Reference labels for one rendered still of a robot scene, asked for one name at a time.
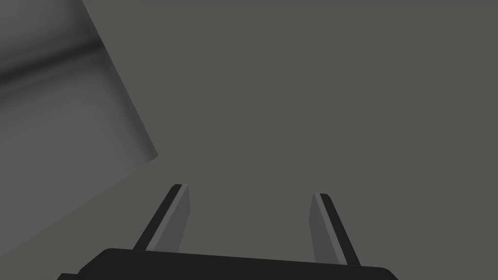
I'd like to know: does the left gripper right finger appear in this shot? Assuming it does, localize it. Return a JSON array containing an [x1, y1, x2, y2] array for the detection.
[[308, 192, 362, 267]]

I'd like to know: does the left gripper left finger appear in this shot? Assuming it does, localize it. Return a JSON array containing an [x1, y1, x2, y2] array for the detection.
[[132, 183, 191, 253]]

